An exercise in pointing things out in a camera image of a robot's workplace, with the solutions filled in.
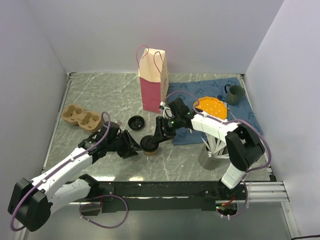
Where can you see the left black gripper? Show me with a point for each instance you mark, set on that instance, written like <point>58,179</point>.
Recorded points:
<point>130,142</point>

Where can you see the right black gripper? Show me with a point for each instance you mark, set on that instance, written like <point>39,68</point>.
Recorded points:
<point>159,134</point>

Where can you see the black plastic cup lid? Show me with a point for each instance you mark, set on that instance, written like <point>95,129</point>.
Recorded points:
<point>136,122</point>
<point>148,145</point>

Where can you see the pink cream paper gift bag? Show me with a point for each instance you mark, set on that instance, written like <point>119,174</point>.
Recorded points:
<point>153,76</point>

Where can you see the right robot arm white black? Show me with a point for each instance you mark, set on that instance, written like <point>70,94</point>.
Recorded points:
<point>242,141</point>

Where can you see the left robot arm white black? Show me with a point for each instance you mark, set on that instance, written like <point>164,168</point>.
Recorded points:
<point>33,201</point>

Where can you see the grey cylindrical straw holder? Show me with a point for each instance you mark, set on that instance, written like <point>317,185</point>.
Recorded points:
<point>210,162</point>

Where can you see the orange dotted plate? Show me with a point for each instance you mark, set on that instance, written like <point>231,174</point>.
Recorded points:
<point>212,106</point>

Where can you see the brown pulp cup carrier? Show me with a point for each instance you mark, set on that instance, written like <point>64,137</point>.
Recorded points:
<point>75,115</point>

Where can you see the silver spoon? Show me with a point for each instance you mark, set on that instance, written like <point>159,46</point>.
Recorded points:
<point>220,98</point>

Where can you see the dark green mug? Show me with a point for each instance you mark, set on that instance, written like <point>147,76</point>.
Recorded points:
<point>234,94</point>

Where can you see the black mounting base rail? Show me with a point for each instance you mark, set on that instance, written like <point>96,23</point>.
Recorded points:
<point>162,195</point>

